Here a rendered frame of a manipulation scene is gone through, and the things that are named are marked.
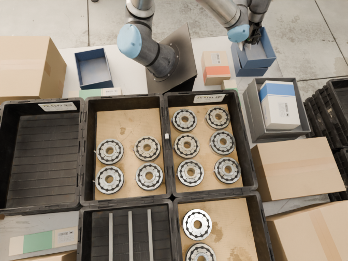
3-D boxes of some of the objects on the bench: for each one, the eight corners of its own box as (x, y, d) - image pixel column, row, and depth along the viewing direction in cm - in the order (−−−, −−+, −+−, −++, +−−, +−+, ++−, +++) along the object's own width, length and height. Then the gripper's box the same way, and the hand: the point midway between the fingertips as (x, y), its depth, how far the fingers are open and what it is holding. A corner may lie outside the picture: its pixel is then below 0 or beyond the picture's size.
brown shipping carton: (255, 203, 99) (272, 200, 84) (243, 154, 107) (257, 143, 92) (319, 194, 102) (346, 190, 87) (303, 147, 110) (325, 136, 95)
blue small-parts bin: (78, 61, 120) (73, 52, 114) (106, 56, 122) (103, 47, 116) (83, 93, 113) (79, 86, 107) (114, 87, 116) (111, 80, 109)
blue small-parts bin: (230, 46, 130) (234, 37, 123) (256, 46, 131) (261, 37, 124) (235, 76, 123) (240, 69, 116) (262, 76, 124) (269, 68, 117)
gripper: (246, 27, 93) (234, 60, 113) (269, 24, 93) (253, 58, 113) (241, 11, 96) (231, 46, 116) (263, 8, 96) (249, 44, 116)
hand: (241, 45), depth 114 cm, fingers closed, pressing on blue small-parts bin
